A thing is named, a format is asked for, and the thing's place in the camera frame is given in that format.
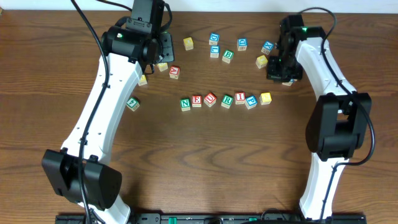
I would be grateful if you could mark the green N block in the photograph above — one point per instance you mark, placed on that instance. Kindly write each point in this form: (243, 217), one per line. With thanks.
(185, 104)

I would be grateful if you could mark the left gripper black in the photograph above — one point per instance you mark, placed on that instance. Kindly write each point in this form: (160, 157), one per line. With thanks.
(167, 47)

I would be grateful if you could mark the green B block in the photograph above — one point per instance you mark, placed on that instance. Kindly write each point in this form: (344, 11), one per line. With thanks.
(228, 56)

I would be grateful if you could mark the blue L block centre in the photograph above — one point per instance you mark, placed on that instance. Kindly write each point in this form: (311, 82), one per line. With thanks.
(214, 51)

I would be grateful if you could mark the yellow block beside R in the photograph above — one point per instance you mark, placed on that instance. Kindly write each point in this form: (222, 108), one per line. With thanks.
(162, 66)

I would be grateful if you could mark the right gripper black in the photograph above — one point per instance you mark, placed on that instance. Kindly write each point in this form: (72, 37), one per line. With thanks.
(283, 73)

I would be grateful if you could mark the blue D block right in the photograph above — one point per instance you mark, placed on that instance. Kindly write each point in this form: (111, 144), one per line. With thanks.
(242, 44)

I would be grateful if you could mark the red A block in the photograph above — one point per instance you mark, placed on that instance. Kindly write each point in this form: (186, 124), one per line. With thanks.
(174, 72)

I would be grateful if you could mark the red I block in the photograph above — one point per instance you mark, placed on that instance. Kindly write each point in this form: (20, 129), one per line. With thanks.
(239, 98)

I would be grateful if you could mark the yellow O block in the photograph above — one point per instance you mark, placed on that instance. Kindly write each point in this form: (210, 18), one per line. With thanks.
(188, 43)

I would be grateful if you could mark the green R block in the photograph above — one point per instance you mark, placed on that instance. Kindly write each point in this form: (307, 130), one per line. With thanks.
(227, 101)

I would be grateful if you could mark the blue X block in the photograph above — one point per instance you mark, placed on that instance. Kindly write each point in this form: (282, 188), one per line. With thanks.
(267, 47)

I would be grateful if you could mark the red E block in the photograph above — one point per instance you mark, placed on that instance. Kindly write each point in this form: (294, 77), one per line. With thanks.
(196, 101)

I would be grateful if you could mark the blue E block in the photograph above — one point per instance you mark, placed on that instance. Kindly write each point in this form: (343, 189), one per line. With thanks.
(289, 83)

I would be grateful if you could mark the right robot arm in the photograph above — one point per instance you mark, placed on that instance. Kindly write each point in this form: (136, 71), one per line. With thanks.
(339, 132)

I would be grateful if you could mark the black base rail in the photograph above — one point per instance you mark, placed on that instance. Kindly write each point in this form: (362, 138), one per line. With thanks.
(270, 217)

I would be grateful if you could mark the blue d block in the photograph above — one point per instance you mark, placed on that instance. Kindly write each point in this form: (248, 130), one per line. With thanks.
(214, 39)
(242, 44)

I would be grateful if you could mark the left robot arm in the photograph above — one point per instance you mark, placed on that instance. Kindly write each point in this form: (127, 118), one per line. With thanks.
(80, 170)

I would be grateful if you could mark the green 4 block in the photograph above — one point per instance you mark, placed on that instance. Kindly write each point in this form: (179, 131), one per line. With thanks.
(132, 104)

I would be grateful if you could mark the blue P block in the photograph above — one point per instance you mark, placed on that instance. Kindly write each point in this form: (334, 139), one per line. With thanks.
(250, 102)

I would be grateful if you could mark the red U block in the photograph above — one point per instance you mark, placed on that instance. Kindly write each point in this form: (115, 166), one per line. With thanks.
(210, 99)

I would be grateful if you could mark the blue D block upper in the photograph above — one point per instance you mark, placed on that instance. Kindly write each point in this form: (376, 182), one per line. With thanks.
(214, 39)

